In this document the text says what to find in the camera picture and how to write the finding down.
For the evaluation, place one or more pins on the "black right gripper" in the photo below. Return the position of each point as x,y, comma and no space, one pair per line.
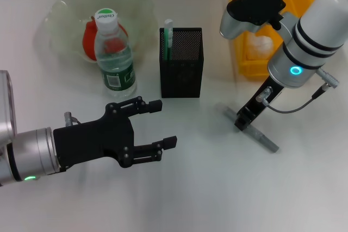
262,99

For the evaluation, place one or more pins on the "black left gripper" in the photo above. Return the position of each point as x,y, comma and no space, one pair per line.
92,142

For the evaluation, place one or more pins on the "grey glitter pen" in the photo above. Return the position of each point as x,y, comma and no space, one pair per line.
265,138

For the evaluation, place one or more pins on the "white paper ball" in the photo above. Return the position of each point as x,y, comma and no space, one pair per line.
258,46

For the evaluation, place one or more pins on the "clear green-label water bottle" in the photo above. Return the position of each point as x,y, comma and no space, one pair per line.
117,61

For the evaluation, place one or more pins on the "green utility knife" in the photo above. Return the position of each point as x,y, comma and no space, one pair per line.
167,44

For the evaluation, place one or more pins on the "red tomato toy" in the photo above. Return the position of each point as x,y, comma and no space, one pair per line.
88,39

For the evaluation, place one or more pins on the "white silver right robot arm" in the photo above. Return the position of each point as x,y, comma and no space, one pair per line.
320,25

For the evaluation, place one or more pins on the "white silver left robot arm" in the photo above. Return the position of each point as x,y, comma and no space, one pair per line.
30,153

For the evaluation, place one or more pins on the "black mesh pen holder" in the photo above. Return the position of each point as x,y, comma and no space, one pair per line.
180,80

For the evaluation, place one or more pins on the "pale green glass fruit plate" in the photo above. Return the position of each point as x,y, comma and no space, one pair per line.
68,6

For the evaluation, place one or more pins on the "yellow plastic bin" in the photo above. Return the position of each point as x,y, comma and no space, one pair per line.
253,69

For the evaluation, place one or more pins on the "silver left wrist connector knob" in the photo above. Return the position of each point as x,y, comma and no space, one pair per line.
68,116

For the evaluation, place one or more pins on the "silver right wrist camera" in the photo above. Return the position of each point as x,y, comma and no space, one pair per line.
253,3

